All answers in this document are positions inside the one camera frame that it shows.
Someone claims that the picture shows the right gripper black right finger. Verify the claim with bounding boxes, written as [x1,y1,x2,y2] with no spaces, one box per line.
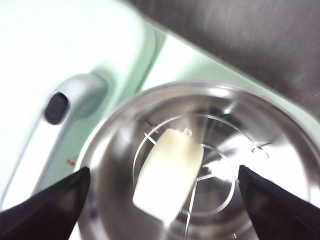
[239,165,320,240]

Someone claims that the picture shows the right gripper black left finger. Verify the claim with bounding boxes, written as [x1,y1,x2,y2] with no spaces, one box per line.
[0,166,91,240]

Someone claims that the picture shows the plain white steamed bun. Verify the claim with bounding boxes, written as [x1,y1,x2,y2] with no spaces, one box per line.
[131,127,205,225]

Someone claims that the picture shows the green griddle lid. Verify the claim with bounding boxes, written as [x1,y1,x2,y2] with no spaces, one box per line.
[0,0,158,213]

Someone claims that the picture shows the green breakfast machine base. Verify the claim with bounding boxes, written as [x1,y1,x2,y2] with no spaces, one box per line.
[134,31,320,161]

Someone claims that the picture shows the green pot with handle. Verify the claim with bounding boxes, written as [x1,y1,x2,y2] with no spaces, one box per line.
[77,79,320,240]

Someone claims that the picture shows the steel wire steamer rack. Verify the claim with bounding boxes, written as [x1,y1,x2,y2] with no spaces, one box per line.
[133,119,272,240]

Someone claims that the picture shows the black handle button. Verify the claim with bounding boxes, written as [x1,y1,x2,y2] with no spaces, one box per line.
[43,91,69,125]

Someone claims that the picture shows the silver griddle lid handle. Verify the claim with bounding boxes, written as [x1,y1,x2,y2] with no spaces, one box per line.
[0,73,110,213]

